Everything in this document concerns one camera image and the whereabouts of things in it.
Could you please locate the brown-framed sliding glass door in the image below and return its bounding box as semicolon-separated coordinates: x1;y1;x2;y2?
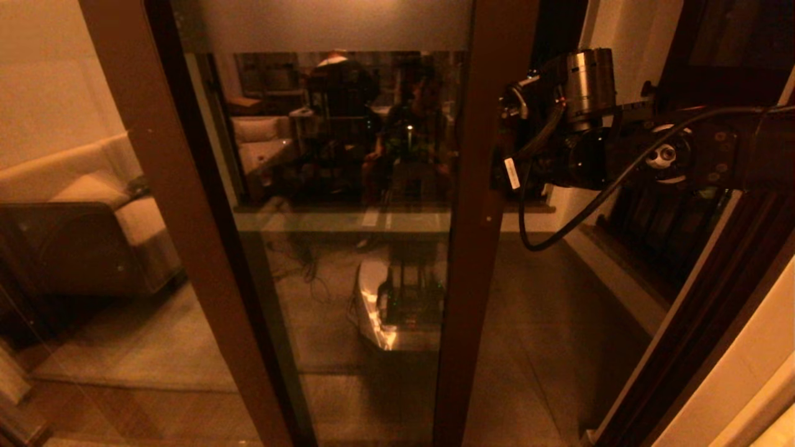
168;0;541;447

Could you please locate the long stone railing sill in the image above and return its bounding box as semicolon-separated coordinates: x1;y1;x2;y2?
239;200;557;215

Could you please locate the narrow dark metal side railing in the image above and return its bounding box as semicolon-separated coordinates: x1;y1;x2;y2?
596;0;795;292

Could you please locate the short stone side sill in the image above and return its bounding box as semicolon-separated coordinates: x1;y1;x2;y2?
579;222;681;305

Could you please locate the wide dark metal balcony railing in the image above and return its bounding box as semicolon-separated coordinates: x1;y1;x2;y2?
531;0;588;202

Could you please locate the dark brown door jamb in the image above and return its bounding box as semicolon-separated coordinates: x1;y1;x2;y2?
593;68;795;447

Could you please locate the brown-framed fixed glass panel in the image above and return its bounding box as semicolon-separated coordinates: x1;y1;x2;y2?
0;0;293;447

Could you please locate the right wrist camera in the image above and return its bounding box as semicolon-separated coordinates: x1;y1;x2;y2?
502;73;542;120

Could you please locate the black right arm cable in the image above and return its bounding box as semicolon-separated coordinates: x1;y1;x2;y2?
517;104;795;253

